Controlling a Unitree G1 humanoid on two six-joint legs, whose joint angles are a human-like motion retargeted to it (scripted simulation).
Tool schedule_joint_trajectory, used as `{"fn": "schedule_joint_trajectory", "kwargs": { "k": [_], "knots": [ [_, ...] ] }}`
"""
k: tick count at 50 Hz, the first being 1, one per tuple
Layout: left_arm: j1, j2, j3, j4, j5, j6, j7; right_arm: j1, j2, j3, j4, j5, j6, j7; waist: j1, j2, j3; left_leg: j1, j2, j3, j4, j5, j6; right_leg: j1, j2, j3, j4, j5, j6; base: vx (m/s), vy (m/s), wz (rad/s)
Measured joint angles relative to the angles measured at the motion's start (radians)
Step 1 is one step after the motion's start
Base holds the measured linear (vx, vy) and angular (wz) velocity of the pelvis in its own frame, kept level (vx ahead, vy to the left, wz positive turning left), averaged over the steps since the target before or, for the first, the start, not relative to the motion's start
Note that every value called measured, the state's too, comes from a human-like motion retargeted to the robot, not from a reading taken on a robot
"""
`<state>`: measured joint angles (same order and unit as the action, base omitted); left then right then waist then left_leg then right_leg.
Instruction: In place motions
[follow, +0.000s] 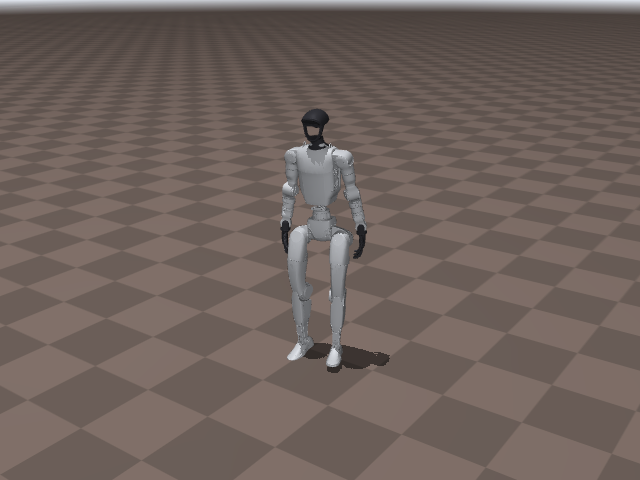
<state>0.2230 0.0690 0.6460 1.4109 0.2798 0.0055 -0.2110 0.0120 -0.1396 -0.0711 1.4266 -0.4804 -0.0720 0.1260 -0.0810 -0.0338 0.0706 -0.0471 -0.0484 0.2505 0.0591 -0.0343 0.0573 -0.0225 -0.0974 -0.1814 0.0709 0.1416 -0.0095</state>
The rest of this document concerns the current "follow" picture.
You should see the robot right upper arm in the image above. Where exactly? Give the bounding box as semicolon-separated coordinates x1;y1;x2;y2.
282;147;299;197

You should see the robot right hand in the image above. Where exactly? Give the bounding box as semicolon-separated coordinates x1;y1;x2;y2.
280;220;291;254

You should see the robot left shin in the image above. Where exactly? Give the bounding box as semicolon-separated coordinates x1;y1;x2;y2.
330;288;347;350

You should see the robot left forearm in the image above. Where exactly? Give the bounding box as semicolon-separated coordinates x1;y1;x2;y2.
349;187;367;231

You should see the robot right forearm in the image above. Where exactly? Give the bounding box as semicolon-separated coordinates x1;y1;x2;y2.
280;185;296;227

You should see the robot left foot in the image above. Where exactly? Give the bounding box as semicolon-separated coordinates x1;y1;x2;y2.
326;344;343;367

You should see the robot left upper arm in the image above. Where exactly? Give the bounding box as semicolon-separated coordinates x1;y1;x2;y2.
332;149;359;201

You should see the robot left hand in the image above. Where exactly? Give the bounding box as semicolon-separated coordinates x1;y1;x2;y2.
353;224;367;259

